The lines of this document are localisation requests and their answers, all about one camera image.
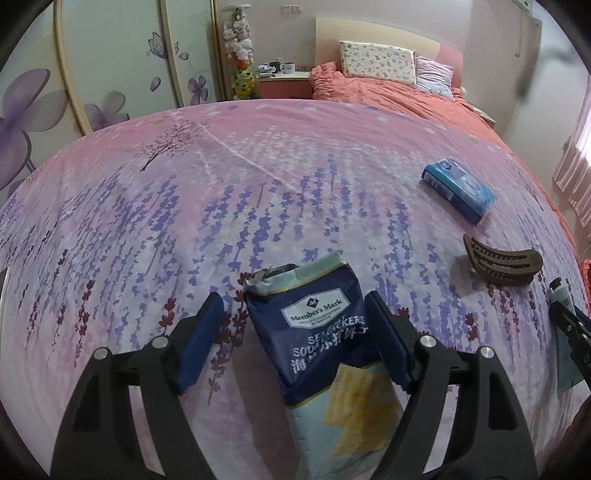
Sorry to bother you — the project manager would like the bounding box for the floral sliding door wardrobe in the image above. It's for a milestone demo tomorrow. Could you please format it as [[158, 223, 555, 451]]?
[[0, 0, 228, 195]]

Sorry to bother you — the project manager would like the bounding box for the teal wrapper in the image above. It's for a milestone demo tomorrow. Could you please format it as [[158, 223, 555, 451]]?
[[555, 284, 586, 394]]

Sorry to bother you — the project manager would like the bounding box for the column of plush toys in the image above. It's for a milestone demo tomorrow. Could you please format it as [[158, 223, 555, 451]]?
[[221, 4, 257, 100]]

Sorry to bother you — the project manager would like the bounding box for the navy cracker packet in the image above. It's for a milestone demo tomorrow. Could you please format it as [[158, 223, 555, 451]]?
[[239, 251, 407, 480]]

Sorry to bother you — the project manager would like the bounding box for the white floral pillow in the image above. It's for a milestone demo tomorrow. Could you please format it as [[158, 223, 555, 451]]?
[[339, 41, 416, 86]]

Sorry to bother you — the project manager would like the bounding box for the coral bed duvet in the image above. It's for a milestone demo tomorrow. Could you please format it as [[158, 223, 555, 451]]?
[[309, 61, 509, 149]]

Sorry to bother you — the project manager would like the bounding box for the blue tissue pack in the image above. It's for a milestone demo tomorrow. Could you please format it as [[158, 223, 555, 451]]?
[[421, 158, 498, 226]]

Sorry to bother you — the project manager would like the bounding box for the brown hair clip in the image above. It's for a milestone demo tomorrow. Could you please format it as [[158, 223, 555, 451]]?
[[463, 234, 543, 287]]

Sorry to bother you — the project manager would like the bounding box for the pink curtain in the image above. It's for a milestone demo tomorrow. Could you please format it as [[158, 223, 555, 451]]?
[[551, 131, 591, 228]]

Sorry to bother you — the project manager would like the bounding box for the pink floral printed blanket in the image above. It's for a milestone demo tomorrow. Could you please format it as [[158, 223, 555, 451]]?
[[0, 99, 583, 480]]

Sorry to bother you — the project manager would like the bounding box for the beige and pink headboard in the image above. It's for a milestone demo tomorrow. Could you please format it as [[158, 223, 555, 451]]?
[[315, 17, 464, 89]]

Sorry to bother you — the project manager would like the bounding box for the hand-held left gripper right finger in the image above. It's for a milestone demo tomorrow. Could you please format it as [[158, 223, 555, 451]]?
[[364, 290, 539, 480]]

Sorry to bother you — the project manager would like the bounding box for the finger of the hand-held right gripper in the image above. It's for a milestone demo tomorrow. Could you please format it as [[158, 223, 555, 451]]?
[[549, 277, 591, 365]]

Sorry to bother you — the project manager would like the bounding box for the pink striped pillow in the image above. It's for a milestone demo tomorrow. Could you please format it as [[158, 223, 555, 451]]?
[[414, 52, 456, 100]]

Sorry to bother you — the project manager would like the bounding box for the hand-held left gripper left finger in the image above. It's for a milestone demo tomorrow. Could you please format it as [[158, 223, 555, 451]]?
[[50, 292, 225, 480]]

